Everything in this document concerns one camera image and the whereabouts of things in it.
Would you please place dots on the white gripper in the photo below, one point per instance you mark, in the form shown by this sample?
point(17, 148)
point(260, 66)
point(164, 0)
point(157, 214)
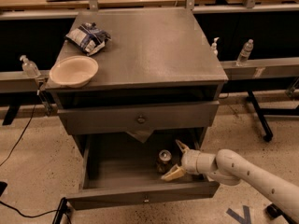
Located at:
point(191, 161)

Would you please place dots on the orange soda can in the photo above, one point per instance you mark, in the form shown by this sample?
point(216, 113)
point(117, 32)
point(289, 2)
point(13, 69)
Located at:
point(164, 161)

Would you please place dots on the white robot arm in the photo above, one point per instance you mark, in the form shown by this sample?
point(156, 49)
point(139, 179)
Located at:
point(229, 168)

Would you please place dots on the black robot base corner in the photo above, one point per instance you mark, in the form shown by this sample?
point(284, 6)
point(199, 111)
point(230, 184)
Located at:
point(3, 186)

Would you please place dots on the grey open middle drawer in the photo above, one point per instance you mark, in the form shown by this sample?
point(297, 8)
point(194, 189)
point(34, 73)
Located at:
point(118, 170)

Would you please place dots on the grey drawer cabinet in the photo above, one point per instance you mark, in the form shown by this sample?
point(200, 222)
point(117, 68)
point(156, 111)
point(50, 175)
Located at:
point(155, 56)

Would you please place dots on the grey top drawer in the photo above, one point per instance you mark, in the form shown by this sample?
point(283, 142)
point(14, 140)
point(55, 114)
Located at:
point(131, 118)

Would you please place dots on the white paper napkin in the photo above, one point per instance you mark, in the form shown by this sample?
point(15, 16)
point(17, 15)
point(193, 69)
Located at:
point(141, 136)

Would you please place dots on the black table leg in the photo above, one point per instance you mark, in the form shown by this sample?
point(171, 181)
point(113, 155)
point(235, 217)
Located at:
point(268, 133)

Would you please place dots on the black caster wheel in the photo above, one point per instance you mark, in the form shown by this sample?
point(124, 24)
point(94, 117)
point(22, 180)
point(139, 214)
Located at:
point(273, 211)

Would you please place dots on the small white pump bottle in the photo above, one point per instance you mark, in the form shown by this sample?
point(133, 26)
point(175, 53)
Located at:
point(214, 45)

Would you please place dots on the clear water bottle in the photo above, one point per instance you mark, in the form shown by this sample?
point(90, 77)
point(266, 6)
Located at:
point(245, 53)

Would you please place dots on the white paper bowl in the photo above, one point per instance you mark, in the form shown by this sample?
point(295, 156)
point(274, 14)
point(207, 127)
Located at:
point(74, 72)

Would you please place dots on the blue white chip bag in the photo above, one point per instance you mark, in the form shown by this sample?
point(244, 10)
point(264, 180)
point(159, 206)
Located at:
point(88, 38)

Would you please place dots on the left clear sanitizer bottle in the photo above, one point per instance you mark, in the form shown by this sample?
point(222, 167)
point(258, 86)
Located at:
point(29, 67)

